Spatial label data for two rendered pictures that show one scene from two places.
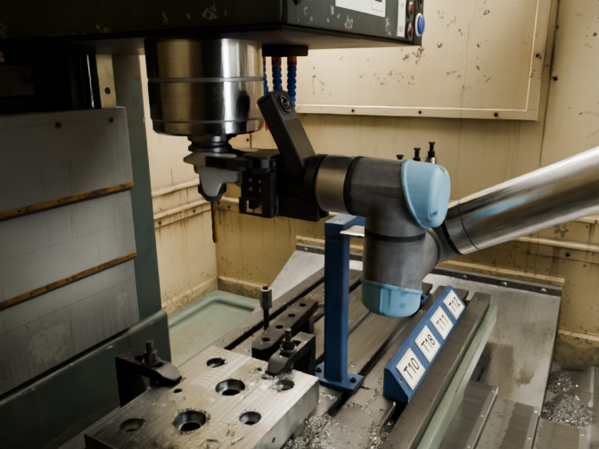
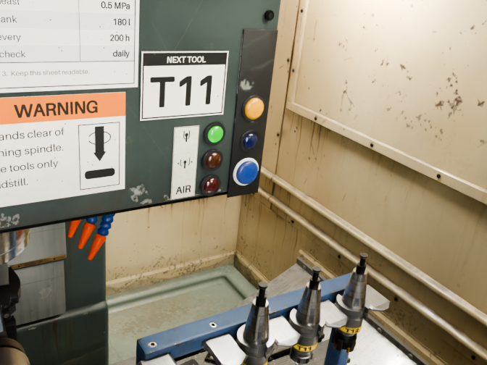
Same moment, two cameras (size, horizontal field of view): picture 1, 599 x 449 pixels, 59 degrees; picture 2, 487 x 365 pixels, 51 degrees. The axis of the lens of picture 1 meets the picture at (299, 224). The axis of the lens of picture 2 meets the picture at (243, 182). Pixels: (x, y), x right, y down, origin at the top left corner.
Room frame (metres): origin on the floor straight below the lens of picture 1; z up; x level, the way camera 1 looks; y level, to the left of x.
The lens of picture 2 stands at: (0.39, -0.45, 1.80)
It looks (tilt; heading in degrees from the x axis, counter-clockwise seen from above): 24 degrees down; 26
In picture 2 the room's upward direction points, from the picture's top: 6 degrees clockwise
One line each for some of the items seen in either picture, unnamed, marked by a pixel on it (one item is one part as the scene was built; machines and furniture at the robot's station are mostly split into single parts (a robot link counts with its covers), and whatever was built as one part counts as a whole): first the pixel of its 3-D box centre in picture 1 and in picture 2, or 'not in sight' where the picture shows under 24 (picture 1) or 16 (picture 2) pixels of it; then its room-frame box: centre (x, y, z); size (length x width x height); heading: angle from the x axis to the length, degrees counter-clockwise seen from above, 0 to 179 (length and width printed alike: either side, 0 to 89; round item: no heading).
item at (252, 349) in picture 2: not in sight; (255, 341); (1.02, -0.20, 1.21); 0.06 x 0.06 x 0.03
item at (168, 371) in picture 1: (150, 379); not in sight; (0.80, 0.26, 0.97); 0.13 x 0.03 x 0.15; 60
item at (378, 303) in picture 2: not in sight; (372, 299); (1.26, -0.33, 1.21); 0.07 x 0.05 x 0.01; 60
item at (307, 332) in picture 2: not in sight; (306, 323); (1.12, -0.25, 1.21); 0.06 x 0.06 x 0.03
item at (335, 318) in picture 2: not in sight; (330, 314); (1.17, -0.28, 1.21); 0.07 x 0.05 x 0.01; 60
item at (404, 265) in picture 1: (397, 265); not in sight; (0.64, -0.13, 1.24); 0.11 x 0.08 x 0.11; 150
